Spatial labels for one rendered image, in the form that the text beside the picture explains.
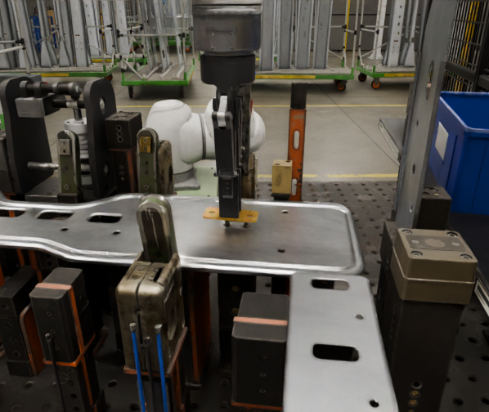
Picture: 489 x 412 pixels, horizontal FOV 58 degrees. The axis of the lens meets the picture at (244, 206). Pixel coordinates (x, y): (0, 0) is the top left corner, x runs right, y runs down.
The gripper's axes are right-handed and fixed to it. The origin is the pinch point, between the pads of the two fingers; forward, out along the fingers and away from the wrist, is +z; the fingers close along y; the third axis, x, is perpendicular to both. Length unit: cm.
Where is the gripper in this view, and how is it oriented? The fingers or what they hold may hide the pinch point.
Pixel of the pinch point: (230, 193)
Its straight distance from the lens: 68.1
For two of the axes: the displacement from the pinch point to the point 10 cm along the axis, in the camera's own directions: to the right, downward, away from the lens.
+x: 9.9, 0.5, -1.2
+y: -1.2, 4.0, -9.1
